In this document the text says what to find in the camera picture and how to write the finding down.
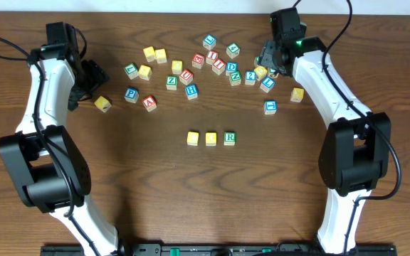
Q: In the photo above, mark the red I block upper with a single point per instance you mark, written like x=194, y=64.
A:
x=211, y=57

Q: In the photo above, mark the blue L block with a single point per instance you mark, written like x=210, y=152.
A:
x=209, y=42

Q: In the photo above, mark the red U block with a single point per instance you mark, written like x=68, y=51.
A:
x=186, y=77

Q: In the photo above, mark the green R block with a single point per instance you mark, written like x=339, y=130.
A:
x=229, y=138

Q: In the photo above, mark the yellow K block right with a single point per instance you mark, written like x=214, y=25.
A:
x=297, y=94

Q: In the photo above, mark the yellow block beside green L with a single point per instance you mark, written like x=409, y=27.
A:
x=145, y=72

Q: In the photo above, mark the green Z block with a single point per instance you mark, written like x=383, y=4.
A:
x=171, y=82

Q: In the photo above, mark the blue 1 block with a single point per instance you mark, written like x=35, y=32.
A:
x=267, y=84

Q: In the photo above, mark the red i block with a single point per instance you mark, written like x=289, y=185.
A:
x=211, y=57
x=219, y=66

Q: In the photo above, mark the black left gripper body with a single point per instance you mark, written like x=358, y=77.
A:
x=89, y=80

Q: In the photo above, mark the yellow Q block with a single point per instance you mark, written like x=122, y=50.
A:
x=177, y=67

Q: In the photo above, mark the blue T block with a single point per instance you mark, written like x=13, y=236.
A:
x=270, y=107

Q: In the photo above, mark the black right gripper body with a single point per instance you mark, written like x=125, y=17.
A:
x=269, y=56

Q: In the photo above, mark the yellow O block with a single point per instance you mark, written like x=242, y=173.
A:
x=211, y=138

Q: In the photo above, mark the red A block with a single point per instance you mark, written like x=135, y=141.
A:
x=149, y=103

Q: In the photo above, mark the blue H block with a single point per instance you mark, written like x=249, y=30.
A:
x=191, y=91

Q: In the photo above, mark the green 4 block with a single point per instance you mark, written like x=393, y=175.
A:
x=233, y=50

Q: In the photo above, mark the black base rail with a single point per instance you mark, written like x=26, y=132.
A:
x=235, y=250

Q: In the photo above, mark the green B block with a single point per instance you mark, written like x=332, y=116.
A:
x=256, y=62

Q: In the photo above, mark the yellow k block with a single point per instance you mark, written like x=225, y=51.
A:
x=103, y=104
x=297, y=94

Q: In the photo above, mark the blue 2 block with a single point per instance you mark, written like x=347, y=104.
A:
x=250, y=77

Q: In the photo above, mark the yellow S block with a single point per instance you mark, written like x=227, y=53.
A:
x=161, y=55

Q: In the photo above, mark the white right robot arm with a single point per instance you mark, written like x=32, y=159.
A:
x=355, y=151

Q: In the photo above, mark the yellow block upper left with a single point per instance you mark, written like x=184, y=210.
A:
x=149, y=53

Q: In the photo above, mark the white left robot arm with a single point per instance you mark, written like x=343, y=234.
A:
x=45, y=166

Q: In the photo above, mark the red E block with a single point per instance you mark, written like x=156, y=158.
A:
x=198, y=61

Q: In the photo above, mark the yellow K block far left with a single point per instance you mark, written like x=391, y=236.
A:
x=103, y=104

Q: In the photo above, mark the blue D block centre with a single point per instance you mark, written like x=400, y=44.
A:
x=231, y=67

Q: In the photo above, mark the blue P block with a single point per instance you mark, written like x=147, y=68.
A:
x=131, y=95

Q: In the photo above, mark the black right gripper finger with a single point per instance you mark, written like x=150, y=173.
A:
x=284, y=63
x=266, y=56

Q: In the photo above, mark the yellow G block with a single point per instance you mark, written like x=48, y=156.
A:
x=261, y=72

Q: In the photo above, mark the green N block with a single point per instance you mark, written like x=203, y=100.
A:
x=235, y=78

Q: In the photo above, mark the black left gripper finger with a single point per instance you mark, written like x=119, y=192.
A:
x=76, y=96
x=95, y=76

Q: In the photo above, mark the red I block lower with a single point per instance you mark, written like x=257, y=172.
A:
x=219, y=66

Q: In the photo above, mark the yellow C block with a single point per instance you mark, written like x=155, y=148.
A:
x=192, y=138

